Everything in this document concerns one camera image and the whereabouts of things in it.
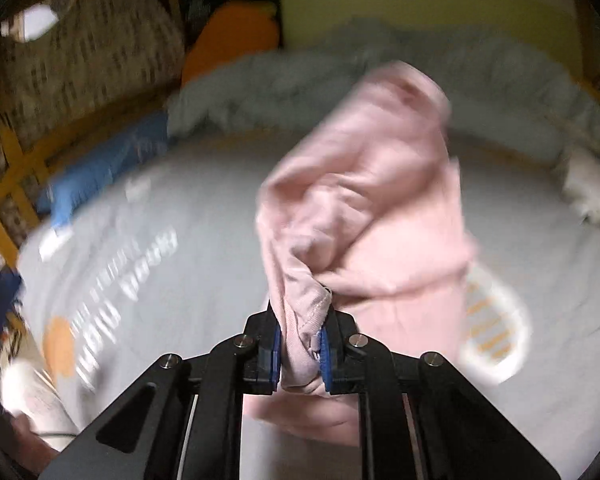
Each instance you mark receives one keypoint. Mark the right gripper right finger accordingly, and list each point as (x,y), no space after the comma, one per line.
(420,418)

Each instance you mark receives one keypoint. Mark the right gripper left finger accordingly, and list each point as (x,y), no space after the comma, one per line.
(182,418)

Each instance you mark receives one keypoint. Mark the pink printed t-shirt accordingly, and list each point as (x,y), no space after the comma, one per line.
(363,216)

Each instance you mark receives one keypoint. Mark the blue pillow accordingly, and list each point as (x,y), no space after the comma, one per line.
(85,178)

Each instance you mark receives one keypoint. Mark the folded white garment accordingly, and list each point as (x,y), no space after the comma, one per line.
(581,183)

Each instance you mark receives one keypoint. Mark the grey-green duvet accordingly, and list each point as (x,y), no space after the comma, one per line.
(500,90)

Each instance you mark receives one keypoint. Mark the orange plush pillow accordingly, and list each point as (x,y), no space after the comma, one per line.
(235,30)

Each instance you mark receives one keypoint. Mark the wooden bed frame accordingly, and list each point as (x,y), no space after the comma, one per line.
(66,142)

